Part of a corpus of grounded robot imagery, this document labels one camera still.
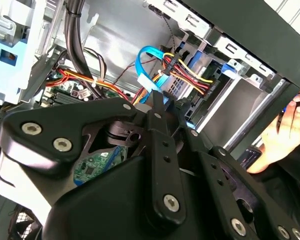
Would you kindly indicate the hard disk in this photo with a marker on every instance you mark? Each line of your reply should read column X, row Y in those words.
column 198, row 58

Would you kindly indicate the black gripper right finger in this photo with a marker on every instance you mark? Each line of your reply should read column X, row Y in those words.
column 215, row 170

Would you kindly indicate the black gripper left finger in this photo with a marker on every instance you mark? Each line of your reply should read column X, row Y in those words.
column 162, row 175

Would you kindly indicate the person's bare hand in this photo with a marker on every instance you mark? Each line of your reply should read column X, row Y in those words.
column 280, row 140

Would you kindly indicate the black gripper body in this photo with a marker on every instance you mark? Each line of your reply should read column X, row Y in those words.
column 102, row 212

